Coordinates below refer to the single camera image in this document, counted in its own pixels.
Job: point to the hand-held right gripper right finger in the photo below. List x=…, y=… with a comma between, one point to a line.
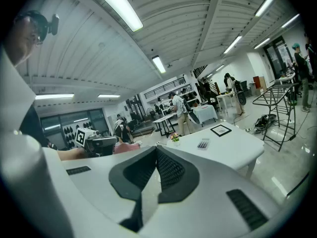
x=178, y=180

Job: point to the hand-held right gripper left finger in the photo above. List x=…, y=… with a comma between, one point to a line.
x=128, y=180

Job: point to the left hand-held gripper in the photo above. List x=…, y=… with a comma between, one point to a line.
x=80, y=136

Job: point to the grey calculator with purple keys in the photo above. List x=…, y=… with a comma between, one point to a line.
x=203, y=144

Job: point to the person's left forearm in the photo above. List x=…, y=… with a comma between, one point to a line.
x=71, y=154

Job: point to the pink cloth-covered chair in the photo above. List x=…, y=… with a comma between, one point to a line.
x=126, y=148

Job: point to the potted pink yellow flowers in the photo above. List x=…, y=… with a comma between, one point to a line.
x=174, y=137

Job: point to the ceiling tube light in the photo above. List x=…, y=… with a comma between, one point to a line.
x=159, y=64
x=261, y=43
x=232, y=44
x=290, y=20
x=109, y=96
x=119, y=6
x=54, y=96
x=267, y=1

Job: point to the black standing fan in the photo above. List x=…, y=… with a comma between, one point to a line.
x=151, y=112

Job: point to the white desk with black legs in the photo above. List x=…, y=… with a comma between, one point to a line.
x=164, y=118

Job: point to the table with white cloth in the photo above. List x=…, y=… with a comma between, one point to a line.
x=205, y=113

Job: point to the black balcony railing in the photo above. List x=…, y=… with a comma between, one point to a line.
x=163, y=88

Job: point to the person's black shirt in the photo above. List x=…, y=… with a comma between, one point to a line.
x=33, y=128

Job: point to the white shelf unit with items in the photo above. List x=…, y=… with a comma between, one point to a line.
x=190, y=95

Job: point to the white power strip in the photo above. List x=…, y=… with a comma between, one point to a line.
x=249, y=130

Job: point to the small white table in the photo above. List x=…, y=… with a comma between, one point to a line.
x=224, y=95

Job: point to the black metal staircase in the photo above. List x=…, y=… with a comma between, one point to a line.
x=199, y=70

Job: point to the red-brown cabinet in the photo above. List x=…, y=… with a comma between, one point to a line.
x=258, y=82

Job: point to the person's head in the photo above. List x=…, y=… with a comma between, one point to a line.
x=19, y=43

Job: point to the metal drying rack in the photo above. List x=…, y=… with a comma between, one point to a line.
x=284, y=85

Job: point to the black picture frame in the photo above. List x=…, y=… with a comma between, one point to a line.
x=221, y=131

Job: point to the black head-mounted camera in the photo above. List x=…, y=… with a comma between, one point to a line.
x=54, y=25

